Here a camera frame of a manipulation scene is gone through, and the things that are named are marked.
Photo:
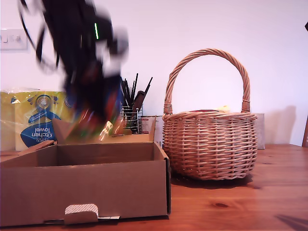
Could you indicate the black thin stick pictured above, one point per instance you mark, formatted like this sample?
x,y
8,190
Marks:
x,y
134,86
127,90
148,84

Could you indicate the white label tin can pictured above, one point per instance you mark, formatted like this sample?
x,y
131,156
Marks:
x,y
146,122

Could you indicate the yellow kitchen towel pack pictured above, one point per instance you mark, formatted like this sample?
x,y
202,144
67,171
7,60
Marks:
x,y
29,115

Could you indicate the dark blue egg bag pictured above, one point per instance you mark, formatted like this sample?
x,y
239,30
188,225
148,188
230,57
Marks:
x,y
84,125

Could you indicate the red white Maltesers bag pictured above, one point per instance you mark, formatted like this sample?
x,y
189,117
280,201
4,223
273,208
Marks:
x,y
223,109

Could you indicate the white paper slip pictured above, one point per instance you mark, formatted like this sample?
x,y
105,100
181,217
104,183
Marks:
x,y
108,217

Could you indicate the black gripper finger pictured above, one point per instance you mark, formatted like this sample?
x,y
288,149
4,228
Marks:
x,y
93,91

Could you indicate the white wall light switch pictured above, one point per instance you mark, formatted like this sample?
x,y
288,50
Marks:
x,y
9,38

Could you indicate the brown cardboard box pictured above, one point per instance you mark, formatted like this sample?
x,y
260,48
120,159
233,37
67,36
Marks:
x,y
84,187

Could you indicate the woven wicker basket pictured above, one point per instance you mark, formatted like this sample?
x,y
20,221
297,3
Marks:
x,y
209,149

